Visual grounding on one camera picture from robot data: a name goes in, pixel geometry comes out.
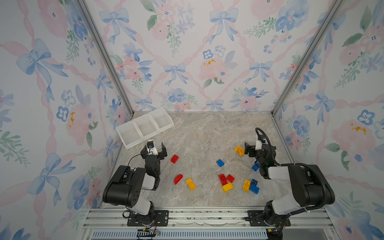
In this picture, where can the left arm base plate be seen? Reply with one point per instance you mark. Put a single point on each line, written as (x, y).
(156, 218)

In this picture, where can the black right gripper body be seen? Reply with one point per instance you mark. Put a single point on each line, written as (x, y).
(257, 152)

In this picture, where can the right aluminium corner post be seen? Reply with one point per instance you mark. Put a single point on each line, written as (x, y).
(322, 30)

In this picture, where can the white ribbed vent strip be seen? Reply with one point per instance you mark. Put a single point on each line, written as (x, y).
(181, 234)

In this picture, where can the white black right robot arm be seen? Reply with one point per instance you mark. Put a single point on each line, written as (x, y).
(309, 188)

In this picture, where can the left aluminium corner post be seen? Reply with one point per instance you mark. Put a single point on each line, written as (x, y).
(95, 34)

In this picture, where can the white three-compartment bin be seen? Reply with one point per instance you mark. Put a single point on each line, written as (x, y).
(144, 127)

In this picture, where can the aluminium corner post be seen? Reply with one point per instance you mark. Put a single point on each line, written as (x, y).
(322, 30)
(95, 34)

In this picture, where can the red curved lego brick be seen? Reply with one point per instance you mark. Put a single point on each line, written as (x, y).
(178, 178)

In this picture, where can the small red lego brick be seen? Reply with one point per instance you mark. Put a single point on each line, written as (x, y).
(230, 178)

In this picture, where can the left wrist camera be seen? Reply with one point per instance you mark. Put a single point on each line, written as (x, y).
(151, 148)

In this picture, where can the yellow curved lego brick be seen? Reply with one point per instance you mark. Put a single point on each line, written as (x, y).
(239, 150)

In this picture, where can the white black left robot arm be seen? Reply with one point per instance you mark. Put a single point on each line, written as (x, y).
(124, 189)

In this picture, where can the yellow lego brick center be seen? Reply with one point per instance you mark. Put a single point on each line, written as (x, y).
(227, 187)

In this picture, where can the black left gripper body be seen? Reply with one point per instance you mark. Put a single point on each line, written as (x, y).
(153, 154)

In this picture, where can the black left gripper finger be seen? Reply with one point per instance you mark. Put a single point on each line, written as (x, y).
(144, 153)
(163, 152)

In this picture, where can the blue long lego brick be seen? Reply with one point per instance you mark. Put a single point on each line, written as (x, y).
(254, 189)

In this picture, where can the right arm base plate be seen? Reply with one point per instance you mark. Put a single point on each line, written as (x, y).
(262, 219)

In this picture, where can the aluminium front rail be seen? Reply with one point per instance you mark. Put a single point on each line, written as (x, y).
(205, 217)

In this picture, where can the red square lego brick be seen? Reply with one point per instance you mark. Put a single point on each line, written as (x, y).
(174, 159)

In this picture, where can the yellow long lego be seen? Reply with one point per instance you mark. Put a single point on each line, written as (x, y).
(246, 185)
(190, 184)

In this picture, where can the red long lego brick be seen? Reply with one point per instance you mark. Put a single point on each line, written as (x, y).
(223, 179)

